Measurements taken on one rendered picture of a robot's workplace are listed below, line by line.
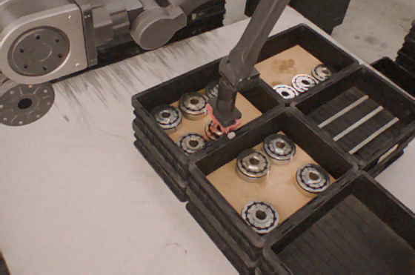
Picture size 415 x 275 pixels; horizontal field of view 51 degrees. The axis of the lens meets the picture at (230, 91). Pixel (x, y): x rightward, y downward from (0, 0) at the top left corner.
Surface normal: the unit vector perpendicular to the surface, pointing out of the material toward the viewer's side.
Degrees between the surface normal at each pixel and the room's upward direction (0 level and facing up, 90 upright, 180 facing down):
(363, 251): 0
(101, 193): 0
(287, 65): 0
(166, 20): 101
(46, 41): 90
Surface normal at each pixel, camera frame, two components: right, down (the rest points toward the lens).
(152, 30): 0.57, 0.73
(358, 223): 0.13, -0.72
